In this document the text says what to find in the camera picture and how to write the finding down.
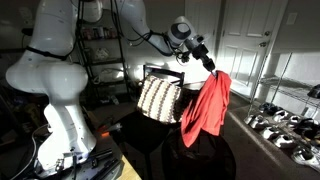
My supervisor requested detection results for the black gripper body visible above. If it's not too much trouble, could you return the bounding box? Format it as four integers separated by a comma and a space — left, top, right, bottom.
191, 35, 215, 71

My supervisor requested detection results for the red shirt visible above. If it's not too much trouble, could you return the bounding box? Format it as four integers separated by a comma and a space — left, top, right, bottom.
181, 71, 231, 147

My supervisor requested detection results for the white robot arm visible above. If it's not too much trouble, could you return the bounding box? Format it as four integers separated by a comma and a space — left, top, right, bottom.
6, 0, 215, 178

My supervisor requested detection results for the black mesh laundry basket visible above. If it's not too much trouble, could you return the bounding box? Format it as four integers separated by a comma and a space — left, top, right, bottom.
161, 128, 236, 180

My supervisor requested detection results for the white closet door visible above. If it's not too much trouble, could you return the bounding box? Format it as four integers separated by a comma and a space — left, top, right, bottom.
184, 0, 221, 83

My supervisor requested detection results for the white panel door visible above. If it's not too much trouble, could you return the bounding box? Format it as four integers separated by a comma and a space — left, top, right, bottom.
216, 0, 287, 98

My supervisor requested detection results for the striped zigzag pillow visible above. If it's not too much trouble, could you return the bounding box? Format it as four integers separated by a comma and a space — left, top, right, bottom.
137, 75, 181, 124

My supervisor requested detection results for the black shoe on floor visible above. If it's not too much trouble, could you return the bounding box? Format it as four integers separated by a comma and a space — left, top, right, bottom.
258, 102, 280, 116

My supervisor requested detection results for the white sneaker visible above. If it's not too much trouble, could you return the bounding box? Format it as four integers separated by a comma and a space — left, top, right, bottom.
260, 126, 280, 139
273, 134, 296, 149
291, 146, 320, 169
244, 115, 268, 129

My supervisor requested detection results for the black chair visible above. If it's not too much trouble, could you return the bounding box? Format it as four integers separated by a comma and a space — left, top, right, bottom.
111, 65, 185, 180

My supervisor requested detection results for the black storage shelf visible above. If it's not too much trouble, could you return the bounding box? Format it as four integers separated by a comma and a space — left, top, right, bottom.
78, 0, 130, 104

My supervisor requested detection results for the white light switch plate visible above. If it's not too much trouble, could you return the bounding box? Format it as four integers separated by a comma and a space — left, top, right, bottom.
286, 13, 297, 25

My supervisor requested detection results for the metal wire shelf rack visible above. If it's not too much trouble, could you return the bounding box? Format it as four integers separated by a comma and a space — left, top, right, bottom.
251, 52, 320, 112

